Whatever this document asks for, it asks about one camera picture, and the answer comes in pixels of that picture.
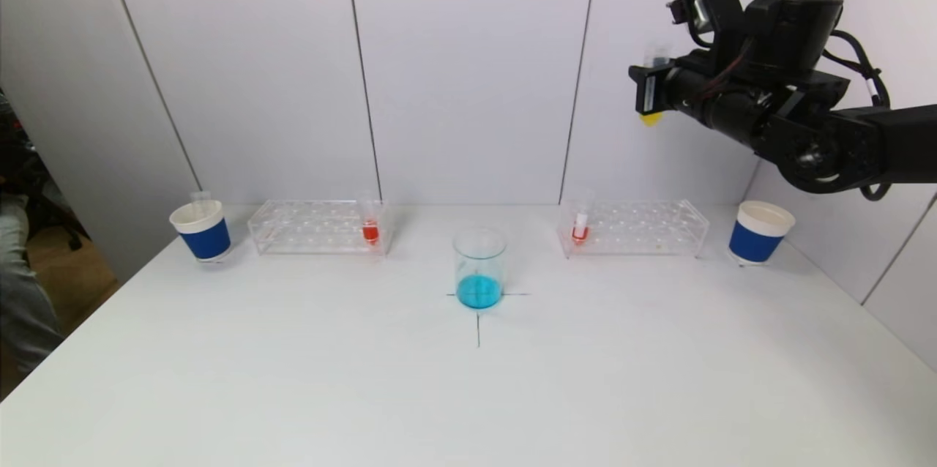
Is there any blue white paper cup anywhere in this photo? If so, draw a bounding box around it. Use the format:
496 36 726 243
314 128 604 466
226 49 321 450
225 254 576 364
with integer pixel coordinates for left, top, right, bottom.
727 201 796 266
169 200 233 264

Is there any white-labelled tube with red pigment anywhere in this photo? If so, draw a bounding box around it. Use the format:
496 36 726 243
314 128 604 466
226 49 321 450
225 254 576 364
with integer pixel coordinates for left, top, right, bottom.
570 191 595 247

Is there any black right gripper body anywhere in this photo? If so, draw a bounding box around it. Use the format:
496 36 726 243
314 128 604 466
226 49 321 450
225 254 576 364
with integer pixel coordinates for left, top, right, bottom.
628 58 710 125

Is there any clear acrylic test tube rack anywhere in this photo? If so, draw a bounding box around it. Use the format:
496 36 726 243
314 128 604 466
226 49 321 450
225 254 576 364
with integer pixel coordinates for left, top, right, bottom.
248 199 392 258
557 199 711 260

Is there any clear glass beaker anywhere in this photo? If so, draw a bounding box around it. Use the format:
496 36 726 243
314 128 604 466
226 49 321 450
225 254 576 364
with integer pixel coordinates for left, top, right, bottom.
452 227 507 311

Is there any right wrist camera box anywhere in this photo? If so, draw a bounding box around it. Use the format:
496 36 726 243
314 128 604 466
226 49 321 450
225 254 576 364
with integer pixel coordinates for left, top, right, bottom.
694 0 745 34

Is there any test tube with yellow pigment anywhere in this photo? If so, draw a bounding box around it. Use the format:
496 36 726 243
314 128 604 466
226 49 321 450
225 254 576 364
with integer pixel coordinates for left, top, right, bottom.
640 42 672 128

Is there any plain tube with red pigment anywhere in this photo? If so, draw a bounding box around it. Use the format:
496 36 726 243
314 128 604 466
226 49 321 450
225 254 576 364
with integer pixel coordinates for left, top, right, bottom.
356 190 382 247

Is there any black chair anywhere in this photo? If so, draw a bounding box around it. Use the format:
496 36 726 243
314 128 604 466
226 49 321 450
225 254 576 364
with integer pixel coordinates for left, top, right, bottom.
0 90 93 272

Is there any seated person in grey trousers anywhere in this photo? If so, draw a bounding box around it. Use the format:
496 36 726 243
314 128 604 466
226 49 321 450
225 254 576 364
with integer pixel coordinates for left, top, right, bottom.
0 193 65 374

